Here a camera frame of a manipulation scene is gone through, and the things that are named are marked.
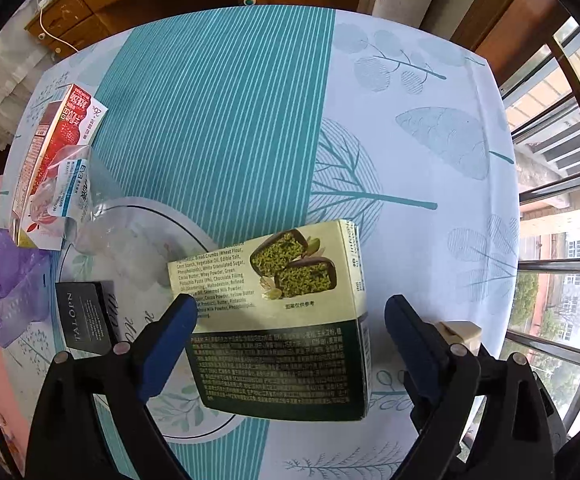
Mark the clear plastic bag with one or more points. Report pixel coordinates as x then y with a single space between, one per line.
72 190

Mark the small black box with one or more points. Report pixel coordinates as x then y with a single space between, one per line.
87 317

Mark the small beige block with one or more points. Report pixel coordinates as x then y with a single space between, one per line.
464 332

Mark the green chocolate box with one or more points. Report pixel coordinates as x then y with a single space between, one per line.
280 360

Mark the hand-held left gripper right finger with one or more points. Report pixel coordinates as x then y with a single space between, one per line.
414 345

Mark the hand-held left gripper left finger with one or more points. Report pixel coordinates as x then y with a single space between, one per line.
167 340

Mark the purple plastic bag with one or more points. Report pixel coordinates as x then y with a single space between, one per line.
12 290

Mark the window with metal grille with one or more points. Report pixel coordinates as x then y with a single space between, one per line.
559 220

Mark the pink strawberry carton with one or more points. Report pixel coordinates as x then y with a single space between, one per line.
52 150

